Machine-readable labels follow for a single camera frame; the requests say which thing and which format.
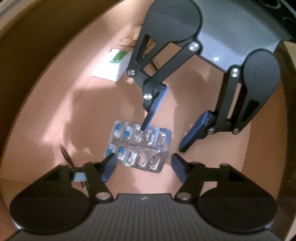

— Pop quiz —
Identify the blue capsule blister pack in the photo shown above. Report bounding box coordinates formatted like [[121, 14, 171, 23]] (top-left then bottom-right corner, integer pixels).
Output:
[[104, 120, 171, 173]]

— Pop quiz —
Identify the crumpled brown wrapper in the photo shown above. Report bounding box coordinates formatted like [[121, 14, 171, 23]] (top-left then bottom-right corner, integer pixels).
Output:
[[118, 23, 156, 56]]

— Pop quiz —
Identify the black hair clip right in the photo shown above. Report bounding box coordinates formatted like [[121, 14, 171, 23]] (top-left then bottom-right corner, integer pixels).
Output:
[[143, 53, 158, 71]]

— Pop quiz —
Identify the white green card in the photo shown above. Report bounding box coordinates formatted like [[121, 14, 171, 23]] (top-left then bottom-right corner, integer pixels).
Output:
[[91, 49, 132, 82]]

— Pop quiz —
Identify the black hair clip left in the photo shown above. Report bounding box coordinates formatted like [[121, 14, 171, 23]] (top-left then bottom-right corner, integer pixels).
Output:
[[59, 145, 74, 167]]

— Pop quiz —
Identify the black hair clip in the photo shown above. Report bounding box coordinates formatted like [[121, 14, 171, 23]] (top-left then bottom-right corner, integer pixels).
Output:
[[143, 53, 158, 71], [59, 145, 74, 167]]

